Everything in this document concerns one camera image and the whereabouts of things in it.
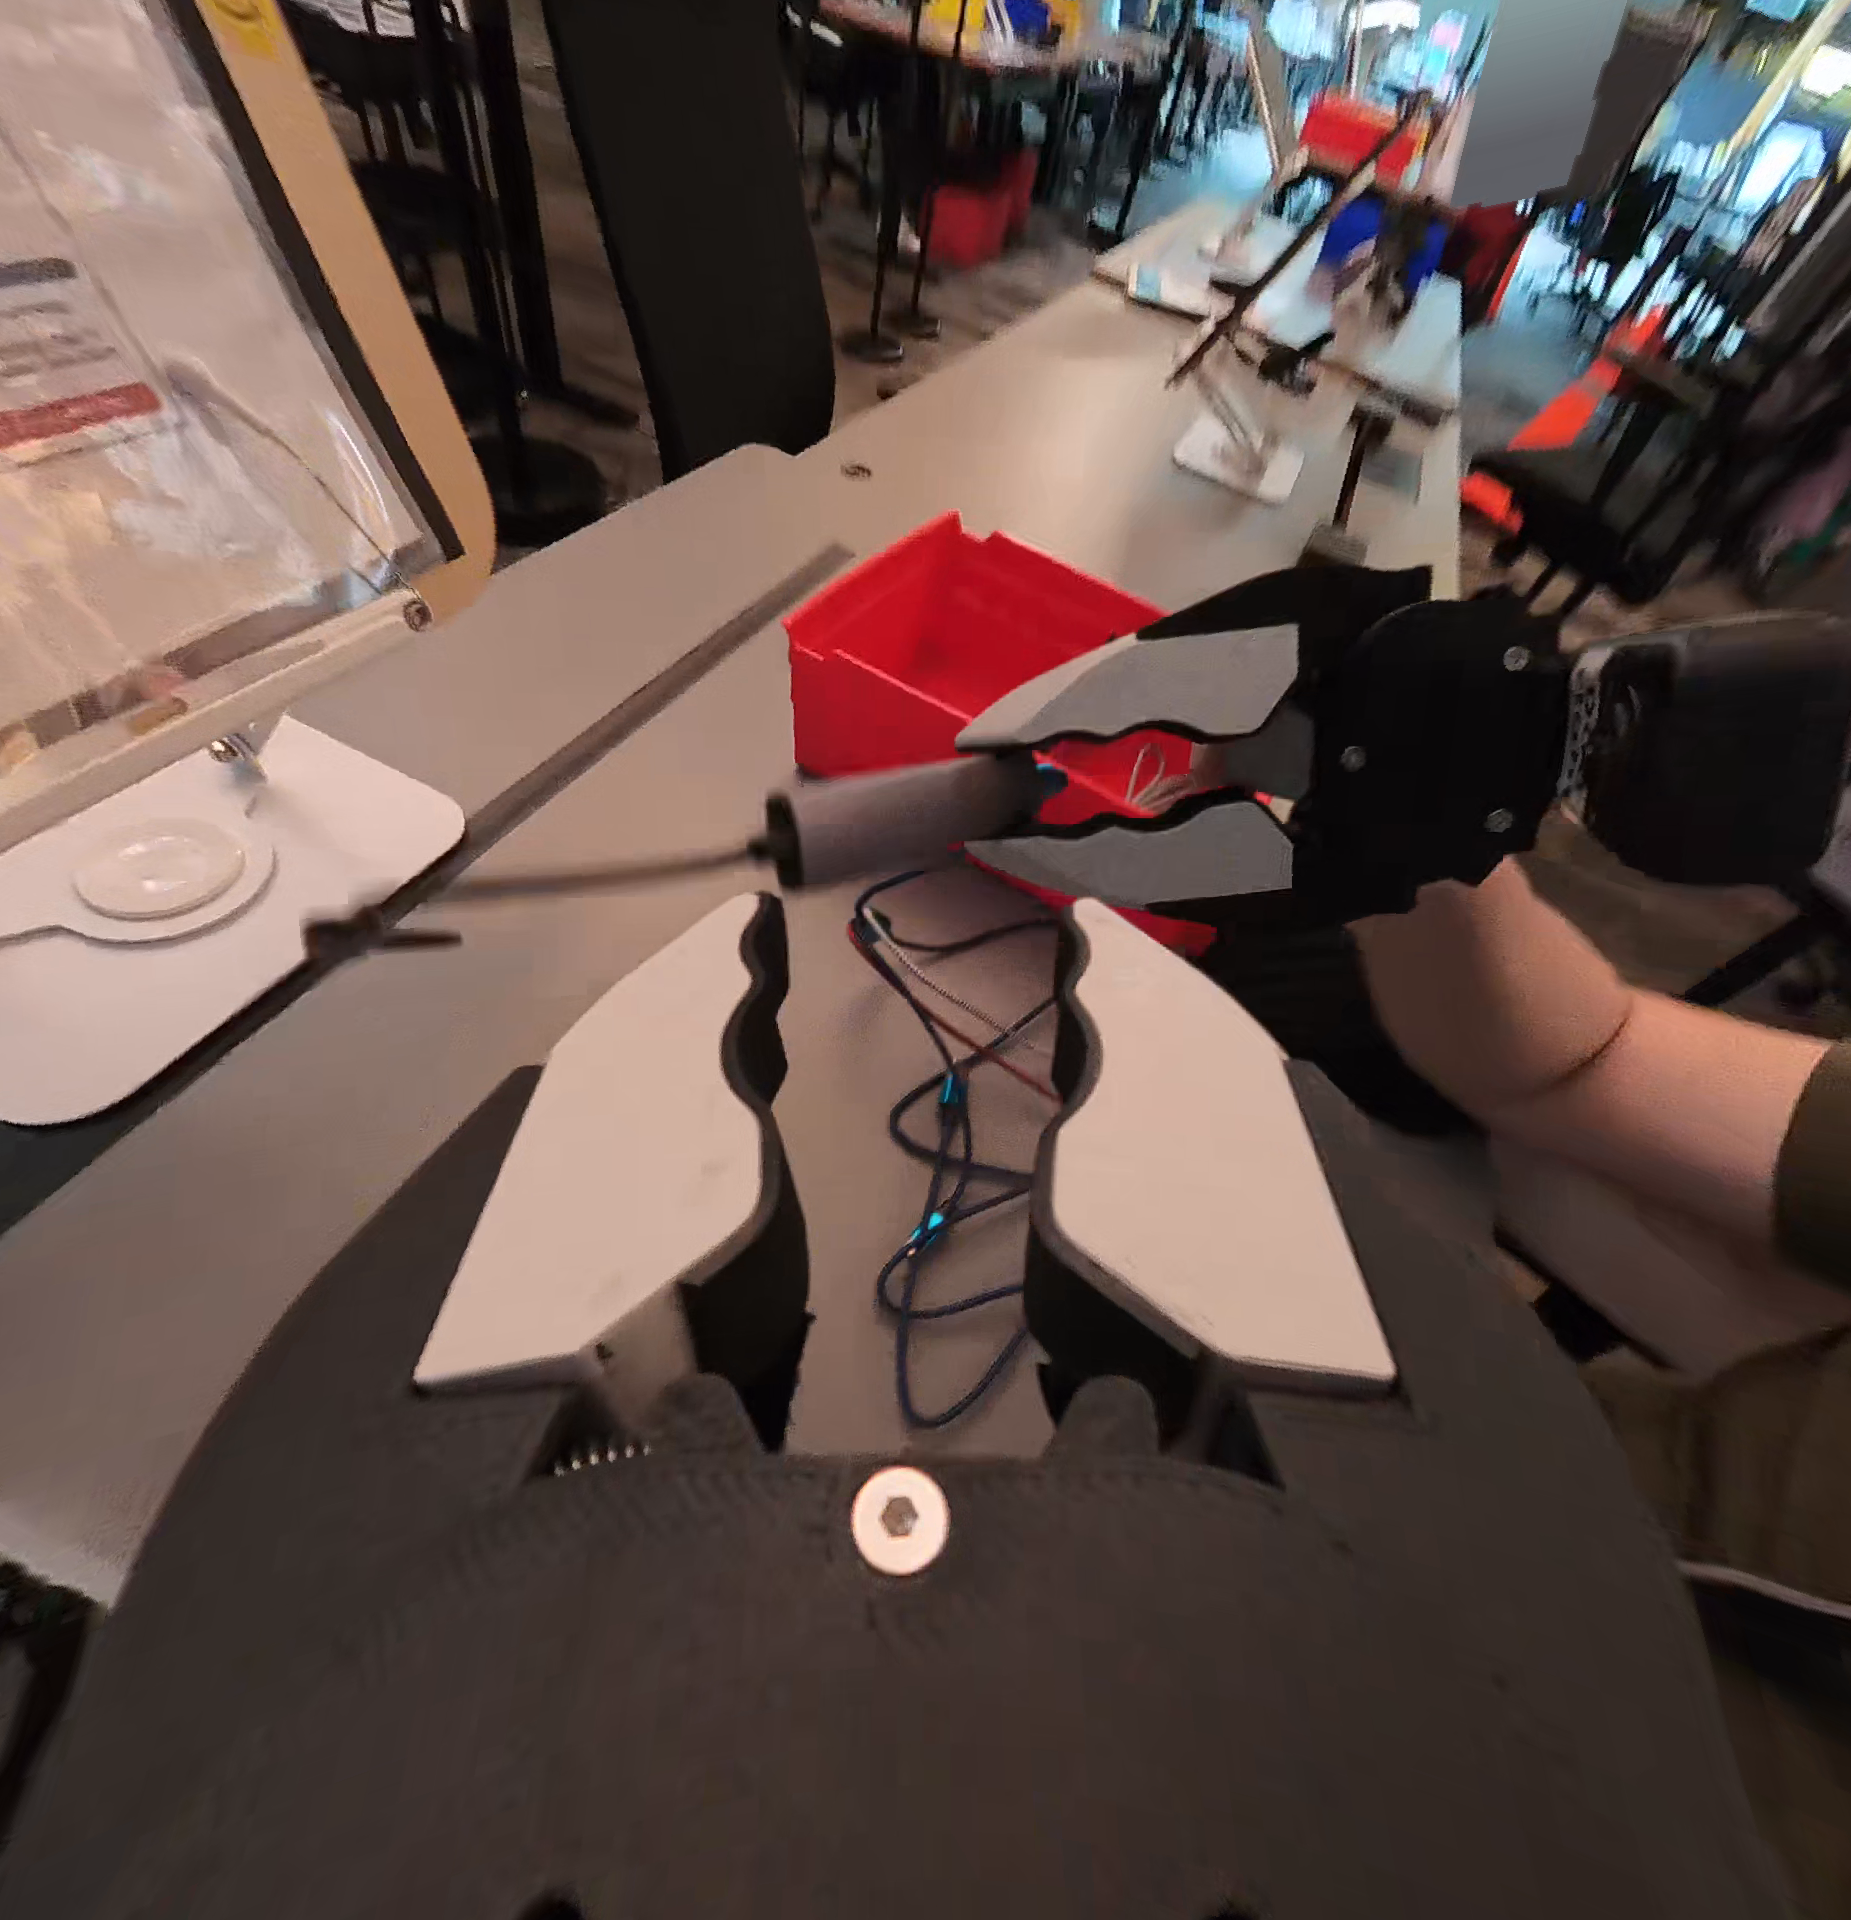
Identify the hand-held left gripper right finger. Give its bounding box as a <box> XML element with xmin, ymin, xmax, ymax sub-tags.
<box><xmin>1021</xmin><ymin>896</ymin><xmax>1401</xmax><ymax>1403</ymax></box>

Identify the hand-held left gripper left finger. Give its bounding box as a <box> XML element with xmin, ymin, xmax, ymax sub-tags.
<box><xmin>412</xmin><ymin>892</ymin><xmax>813</xmax><ymax>1449</ymax></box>

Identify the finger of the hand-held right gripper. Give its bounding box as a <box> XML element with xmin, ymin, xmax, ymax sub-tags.
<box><xmin>954</xmin><ymin>618</ymin><xmax>1308</xmax><ymax>751</ymax></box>
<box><xmin>961</xmin><ymin>794</ymin><xmax>1299</xmax><ymax>913</ymax></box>

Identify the blue usb-c cable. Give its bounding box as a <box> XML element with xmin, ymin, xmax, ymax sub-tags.
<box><xmin>849</xmin><ymin>867</ymin><xmax>1083</xmax><ymax>1430</ymax></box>

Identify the person's right forearm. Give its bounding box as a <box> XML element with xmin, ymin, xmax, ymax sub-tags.
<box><xmin>1347</xmin><ymin>857</ymin><xmax>1851</xmax><ymax>1299</ymax></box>

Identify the red plastic bin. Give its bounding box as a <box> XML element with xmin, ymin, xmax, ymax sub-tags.
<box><xmin>784</xmin><ymin>512</ymin><xmax>1218</xmax><ymax>958</ymax></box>

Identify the white tablet stand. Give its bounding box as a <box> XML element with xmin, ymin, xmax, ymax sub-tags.
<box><xmin>1164</xmin><ymin>142</ymin><xmax>1407</xmax><ymax>505</ymax></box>

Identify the red crate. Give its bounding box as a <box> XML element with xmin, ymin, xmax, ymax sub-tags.
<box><xmin>921</xmin><ymin>146</ymin><xmax>1040</xmax><ymax>271</ymax></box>

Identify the person's lap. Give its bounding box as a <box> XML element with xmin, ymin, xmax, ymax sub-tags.
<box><xmin>1580</xmin><ymin>1320</ymin><xmax>1851</xmax><ymax>1920</ymax></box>

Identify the sign display on white stand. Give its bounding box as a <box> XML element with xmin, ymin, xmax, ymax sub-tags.
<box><xmin>0</xmin><ymin>0</ymin><xmax>495</xmax><ymax>1127</ymax></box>

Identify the thin red wire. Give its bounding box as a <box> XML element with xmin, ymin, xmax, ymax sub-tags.
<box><xmin>849</xmin><ymin>917</ymin><xmax>1063</xmax><ymax>1106</ymax></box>

